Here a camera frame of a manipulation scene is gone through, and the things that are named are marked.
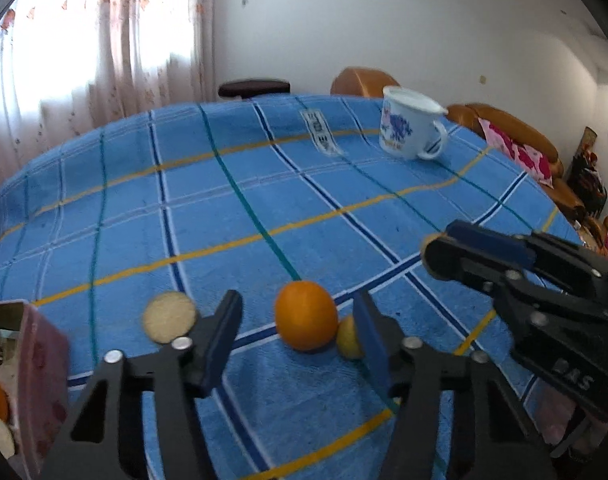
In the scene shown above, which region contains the orange-brown chair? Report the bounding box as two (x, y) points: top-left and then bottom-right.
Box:
(330, 66), (401, 97)

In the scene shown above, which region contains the sheer flowered curtain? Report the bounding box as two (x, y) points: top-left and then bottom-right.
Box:
(0, 0), (216, 201)

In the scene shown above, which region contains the pink floral cloth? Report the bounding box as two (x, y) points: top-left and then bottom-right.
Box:
(479, 117), (555, 187)

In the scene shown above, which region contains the round beige biscuit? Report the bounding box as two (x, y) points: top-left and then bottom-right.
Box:
(142, 291), (198, 345)

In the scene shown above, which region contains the medium orange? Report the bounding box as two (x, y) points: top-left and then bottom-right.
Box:
(275, 281), (339, 352)

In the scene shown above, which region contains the blue checked tablecloth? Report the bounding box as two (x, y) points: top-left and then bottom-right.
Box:
(0, 91), (585, 480)

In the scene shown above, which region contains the dark round stool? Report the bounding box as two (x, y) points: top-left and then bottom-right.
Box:
(218, 79), (291, 101)

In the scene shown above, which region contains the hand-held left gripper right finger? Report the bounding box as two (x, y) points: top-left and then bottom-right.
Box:
(353, 291), (558, 480)

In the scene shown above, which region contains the white mug with blue flowers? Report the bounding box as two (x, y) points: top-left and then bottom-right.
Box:
(378, 86), (449, 161)

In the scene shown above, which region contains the pink tin box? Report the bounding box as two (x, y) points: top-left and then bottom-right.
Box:
(0, 300), (71, 480)

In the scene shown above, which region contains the orange-brown sofa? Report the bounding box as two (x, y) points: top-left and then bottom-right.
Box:
(446, 103), (587, 231)

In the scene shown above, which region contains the dark red patterned object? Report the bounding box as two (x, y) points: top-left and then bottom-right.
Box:
(566, 127), (608, 221)

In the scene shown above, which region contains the round cake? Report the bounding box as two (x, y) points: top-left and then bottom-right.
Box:
(0, 419), (16, 461)

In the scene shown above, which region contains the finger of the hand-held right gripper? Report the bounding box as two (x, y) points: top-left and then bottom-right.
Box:
(445, 219), (608, 297)
(424, 236), (608, 342)

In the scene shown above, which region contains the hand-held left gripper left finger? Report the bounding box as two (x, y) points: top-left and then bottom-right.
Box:
(39, 289), (245, 480)

